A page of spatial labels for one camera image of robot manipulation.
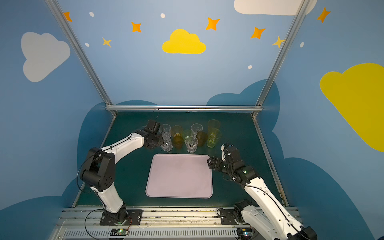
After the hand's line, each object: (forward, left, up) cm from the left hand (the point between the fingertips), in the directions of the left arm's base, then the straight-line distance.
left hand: (162, 141), depth 95 cm
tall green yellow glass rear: (+12, -33, +5) cm, 36 cm away
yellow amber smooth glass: (+12, -8, -4) cm, 15 cm away
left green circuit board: (-47, +15, -8) cm, 50 cm away
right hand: (-16, -32, +7) cm, 36 cm away
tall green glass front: (+9, -34, -4) cm, 35 cm away
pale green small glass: (+11, -15, -5) cm, 20 cm away
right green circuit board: (-47, -45, -8) cm, 65 cm away
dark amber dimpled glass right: (+6, -26, -3) cm, 27 cm away
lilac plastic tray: (-19, -12, -8) cm, 24 cm away
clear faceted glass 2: (+3, -19, -6) cm, 20 cm away
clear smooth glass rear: (+15, -21, -4) cm, 27 cm away
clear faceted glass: (+1, -2, -7) cm, 7 cm away
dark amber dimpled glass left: (+4, -9, -6) cm, 12 cm away
